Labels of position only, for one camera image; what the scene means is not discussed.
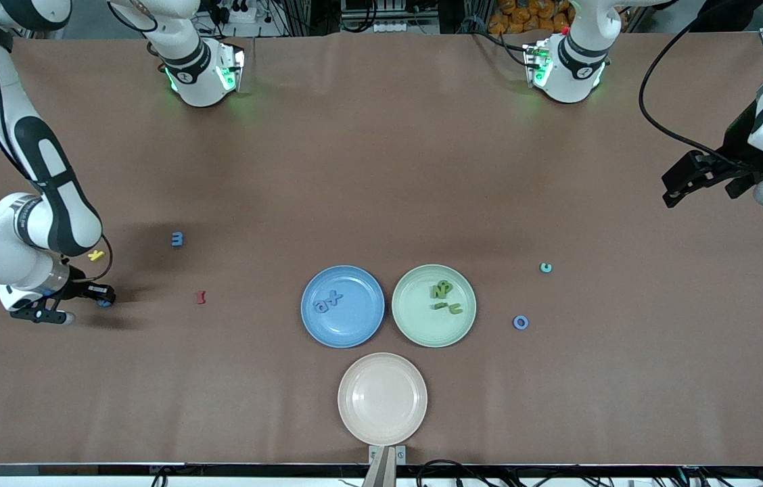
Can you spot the blue letter x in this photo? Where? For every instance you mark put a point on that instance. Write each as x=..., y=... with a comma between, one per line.
x=334, y=297

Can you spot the blue letter O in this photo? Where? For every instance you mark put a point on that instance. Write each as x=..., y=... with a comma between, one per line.
x=515, y=322

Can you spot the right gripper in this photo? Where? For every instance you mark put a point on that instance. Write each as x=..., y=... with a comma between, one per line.
x=79, y=289

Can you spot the green plate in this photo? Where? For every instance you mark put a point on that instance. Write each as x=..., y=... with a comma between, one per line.
x=415, y=325

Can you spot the blue letter a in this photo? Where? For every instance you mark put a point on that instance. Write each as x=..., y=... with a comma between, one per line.
x=321, y=308

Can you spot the table edge rail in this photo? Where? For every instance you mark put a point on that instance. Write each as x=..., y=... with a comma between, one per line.
x=84, y=469

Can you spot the blue letter G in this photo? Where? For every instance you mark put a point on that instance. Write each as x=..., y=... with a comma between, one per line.
x=105, y=304

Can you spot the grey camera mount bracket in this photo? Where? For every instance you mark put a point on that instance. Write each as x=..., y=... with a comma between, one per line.
x=387, y=454

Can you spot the blue letter m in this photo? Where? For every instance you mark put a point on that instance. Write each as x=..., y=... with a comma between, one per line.
x=177, y=239

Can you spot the olive green letter b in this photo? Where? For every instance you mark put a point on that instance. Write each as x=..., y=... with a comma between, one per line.
x=447, y=287

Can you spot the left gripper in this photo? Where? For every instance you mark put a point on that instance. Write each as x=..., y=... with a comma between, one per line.
x=737, y=154

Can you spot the beige plate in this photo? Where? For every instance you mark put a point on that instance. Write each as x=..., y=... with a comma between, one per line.
x=382, y=399

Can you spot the yellow letter k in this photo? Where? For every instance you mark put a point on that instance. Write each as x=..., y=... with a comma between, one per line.
x=95, y=255

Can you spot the green letter N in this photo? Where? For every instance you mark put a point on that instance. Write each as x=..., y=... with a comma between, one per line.
x=437, y=292

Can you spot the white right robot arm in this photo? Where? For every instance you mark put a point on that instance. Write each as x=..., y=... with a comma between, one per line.
x=50, y=169

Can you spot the orange bags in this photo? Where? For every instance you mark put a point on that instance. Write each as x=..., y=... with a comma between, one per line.
x=523, y=17

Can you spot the white power strip with plugs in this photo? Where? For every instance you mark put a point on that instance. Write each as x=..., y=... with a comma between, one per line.
x=243, y=13

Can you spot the blue plate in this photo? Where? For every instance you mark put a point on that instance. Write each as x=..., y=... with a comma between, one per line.
x=354, y=325

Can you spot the green letter U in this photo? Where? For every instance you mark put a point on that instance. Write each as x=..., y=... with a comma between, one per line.
x=456, y=310

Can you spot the brown table cover sheet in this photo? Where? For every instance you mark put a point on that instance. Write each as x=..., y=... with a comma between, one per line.
x=381, y=169

